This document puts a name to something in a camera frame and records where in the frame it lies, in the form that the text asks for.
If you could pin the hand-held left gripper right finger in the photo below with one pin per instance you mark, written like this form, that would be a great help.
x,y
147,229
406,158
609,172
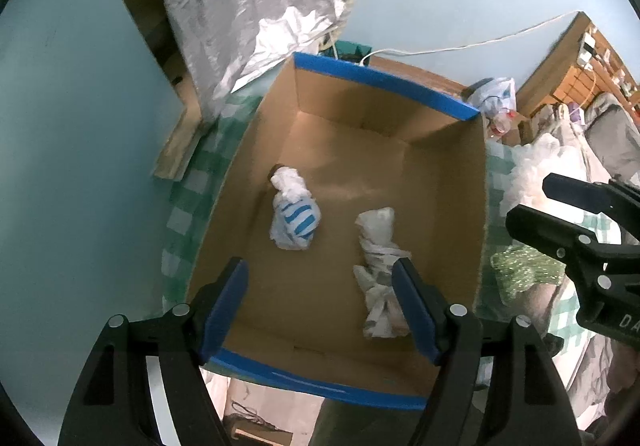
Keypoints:
x,y
415,311

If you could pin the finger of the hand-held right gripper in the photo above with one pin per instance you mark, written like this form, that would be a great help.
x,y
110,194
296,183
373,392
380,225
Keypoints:
x,y
575,191
550,231

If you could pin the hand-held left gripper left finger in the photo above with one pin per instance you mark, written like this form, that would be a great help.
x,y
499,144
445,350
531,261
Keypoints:
x,y
230,311

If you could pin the white mesh bath loofah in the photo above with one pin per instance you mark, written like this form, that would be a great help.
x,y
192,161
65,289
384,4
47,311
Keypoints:
x,y
530,171

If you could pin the white grey cloth bundle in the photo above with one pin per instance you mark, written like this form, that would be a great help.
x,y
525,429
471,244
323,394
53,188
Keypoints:
x,y
375,236

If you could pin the cardboard box with blue edges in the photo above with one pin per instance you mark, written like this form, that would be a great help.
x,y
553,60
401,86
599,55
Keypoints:
x,y
325,196

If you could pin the green mesh scrubber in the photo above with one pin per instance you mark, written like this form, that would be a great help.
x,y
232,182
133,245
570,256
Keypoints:
x,y
525,263

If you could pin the grey sofa bedding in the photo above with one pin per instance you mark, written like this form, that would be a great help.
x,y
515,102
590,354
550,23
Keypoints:
x,y
615,136

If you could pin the clear plastic bottle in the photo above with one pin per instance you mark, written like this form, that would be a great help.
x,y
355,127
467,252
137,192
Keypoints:
x,y
500,123

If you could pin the blue striped white sock bundle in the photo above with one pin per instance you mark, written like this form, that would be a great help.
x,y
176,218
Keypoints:
x,y
295,221

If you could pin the wooden drawer cabinet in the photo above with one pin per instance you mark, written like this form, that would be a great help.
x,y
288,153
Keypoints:
x,y
560,76

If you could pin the white plastic bag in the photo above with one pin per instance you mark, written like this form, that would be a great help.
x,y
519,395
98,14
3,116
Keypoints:
x,y
495,93

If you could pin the dark green cloth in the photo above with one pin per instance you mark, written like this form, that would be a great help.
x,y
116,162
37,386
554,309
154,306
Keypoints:
x,y
360,426

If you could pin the green checkered tablecloth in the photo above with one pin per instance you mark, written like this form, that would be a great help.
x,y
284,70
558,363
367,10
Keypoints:
x,y
190,186

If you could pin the white charger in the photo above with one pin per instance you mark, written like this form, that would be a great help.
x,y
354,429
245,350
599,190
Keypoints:
x,y
587,48

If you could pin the wooden board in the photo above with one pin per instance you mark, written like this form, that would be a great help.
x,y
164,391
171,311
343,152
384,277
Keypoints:
x,y
175,146

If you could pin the teal plastic crate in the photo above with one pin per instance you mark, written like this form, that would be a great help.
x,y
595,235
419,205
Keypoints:
x,y
350,48

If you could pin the silver foil sheet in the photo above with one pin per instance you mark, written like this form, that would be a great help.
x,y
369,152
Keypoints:
x,y
225,1

